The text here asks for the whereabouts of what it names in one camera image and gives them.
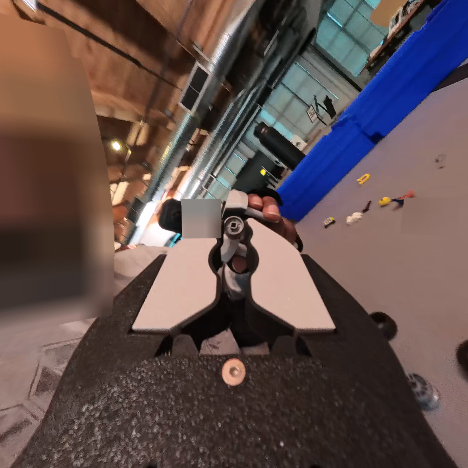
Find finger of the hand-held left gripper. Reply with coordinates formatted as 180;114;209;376
220;190;254;273

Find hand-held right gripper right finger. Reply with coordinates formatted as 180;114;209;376
245;223;337;335

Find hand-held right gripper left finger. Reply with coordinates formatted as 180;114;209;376
132;236;224;335

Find grey lego wheel rim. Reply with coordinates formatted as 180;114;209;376
408;373;441;410
223;217;245;238

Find small dark lego pieces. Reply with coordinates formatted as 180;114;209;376
322;154;448;229

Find person's left hand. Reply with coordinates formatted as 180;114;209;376
245;187;304;253

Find black water bottle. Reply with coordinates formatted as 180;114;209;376
253;121;306;170

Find blue storage bin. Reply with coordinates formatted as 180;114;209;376
333;0;468;143
278;121;375;221

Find silver vent grille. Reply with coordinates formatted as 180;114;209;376
178;62;213;112

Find large window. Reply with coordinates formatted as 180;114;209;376
220;0;382;198

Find silver ventilation duct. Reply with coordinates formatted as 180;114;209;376
121;0;293;245

